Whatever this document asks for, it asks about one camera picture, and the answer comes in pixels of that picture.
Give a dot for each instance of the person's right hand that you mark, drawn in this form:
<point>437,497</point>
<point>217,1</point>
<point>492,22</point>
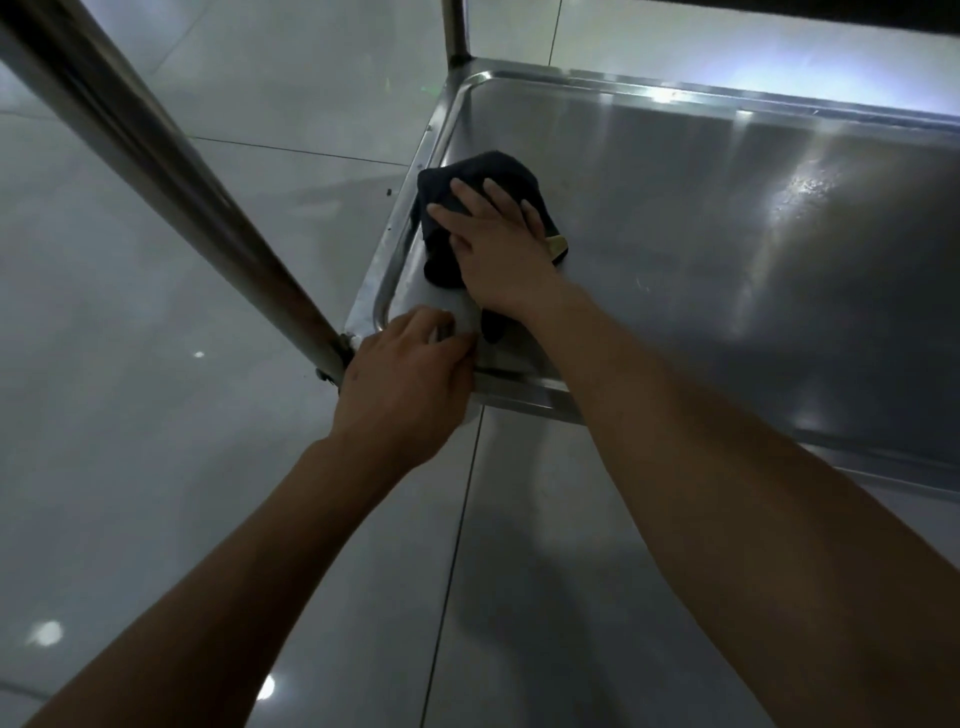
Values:
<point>502,262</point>

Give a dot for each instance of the person's left hand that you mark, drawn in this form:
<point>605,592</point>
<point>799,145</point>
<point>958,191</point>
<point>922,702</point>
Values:
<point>405,397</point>

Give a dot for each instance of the grey and yellow cleaning cloth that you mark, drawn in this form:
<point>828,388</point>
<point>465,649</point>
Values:
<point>439,262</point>

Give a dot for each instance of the person's right forearm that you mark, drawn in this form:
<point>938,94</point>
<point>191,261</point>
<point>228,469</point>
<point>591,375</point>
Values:
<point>750,540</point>

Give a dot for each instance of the person's left forearm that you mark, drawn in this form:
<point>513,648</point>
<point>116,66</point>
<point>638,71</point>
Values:
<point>210,615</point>

